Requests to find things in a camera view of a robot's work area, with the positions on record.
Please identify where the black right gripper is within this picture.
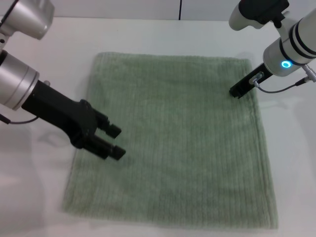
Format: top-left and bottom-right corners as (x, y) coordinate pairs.
(229, 62), (272, 99)

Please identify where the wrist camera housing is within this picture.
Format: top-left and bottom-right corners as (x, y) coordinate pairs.
(0, 0), (55, 40)
(228, 0), (290, 32)

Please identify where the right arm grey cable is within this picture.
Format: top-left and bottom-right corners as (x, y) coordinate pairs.
(249, 65), (316, 93)

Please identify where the left arm grey cable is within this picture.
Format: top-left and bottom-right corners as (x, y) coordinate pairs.
(0, 113), (40, 124)

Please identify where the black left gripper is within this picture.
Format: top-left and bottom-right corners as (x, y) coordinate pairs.
(21, 80), (127, 161)

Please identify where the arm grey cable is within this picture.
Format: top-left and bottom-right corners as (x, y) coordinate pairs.
(249, 65), (316, 93)
(0, 113), (40, 124)

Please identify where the green ribbed towel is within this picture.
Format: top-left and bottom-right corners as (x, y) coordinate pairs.
(61, 51), (279, 229)

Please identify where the left wrist camera housing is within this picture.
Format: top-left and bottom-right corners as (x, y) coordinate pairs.
(0, 0), (55, 40)

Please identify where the right wrist camera housing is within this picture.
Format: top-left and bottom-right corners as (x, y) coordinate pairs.
(228, 0), (290, 32)

